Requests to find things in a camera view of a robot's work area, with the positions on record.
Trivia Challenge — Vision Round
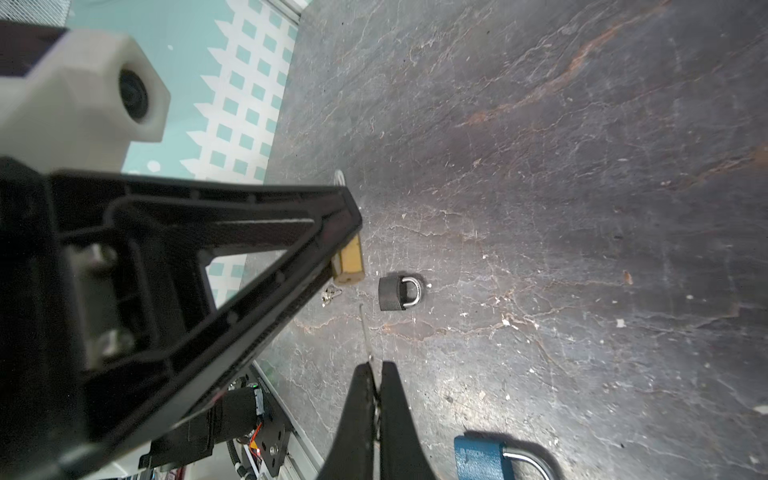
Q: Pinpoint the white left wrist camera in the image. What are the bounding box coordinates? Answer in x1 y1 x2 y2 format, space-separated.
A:
1 20 171 173

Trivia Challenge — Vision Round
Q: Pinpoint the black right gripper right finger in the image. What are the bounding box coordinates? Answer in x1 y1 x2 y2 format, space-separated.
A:
380 361 436 480

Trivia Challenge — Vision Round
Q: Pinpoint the silver key with ring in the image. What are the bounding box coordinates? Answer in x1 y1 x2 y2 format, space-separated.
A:
358 303 381 447

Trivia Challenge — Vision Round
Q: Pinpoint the blue padlock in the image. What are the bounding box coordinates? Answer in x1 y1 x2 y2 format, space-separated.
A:
454 435 558 480

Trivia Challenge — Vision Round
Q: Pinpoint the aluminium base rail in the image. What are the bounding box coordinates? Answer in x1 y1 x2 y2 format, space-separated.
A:
230 361 324 480

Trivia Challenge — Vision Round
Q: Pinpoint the brass padlock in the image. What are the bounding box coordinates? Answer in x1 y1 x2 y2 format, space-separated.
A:
331 169 366 286

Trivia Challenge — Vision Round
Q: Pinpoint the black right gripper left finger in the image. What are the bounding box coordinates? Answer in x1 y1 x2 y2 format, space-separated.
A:
317 363 377 480

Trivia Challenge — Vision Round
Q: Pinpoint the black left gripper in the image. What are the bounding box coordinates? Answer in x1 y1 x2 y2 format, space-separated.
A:
1 161 216 479

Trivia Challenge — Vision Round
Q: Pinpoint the small silver key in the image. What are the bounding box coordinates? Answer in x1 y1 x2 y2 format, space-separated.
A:
321 284 343 307

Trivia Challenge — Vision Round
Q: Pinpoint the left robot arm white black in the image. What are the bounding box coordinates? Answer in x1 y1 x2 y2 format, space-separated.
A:
1 158 362 479

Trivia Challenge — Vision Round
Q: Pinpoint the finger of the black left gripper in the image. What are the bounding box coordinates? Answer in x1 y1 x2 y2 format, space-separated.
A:
47 171 362 268
63 264 331 479

